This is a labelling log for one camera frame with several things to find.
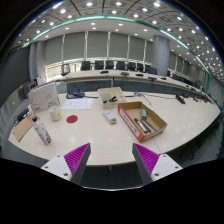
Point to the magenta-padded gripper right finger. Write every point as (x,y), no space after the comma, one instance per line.
(147,159)

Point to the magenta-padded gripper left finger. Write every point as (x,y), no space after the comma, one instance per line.
(76,159)

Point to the clear black-capped drink bottle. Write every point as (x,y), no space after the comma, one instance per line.
(41,131)

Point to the black marker pen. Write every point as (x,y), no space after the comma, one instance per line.
(142,125)

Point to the flat round red coaster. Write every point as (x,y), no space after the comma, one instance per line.
(72,119)

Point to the small teal block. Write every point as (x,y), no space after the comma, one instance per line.
(143,114)

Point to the red-sided brown cardboard box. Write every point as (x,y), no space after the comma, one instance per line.
(128,118)

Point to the white cup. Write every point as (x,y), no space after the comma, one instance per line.
(53,114)

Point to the white printed paper sheet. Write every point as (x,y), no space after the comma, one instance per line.
(77,104)

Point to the brown cardboard sheet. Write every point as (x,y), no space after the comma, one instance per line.
(22,127)

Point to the white paper carton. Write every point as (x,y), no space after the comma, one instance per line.
(43,98)

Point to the black hand tool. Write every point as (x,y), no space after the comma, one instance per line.
(110,99)

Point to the black flat device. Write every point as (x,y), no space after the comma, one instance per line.
(22,115)

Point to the white open cardboard box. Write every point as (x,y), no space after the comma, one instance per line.
(113,92)

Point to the grey monitor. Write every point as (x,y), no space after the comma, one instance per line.
(65,69)

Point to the row of black chairs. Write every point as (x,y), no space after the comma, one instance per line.
(109,64)

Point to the ceiling lights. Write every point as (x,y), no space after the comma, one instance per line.
(118,3)

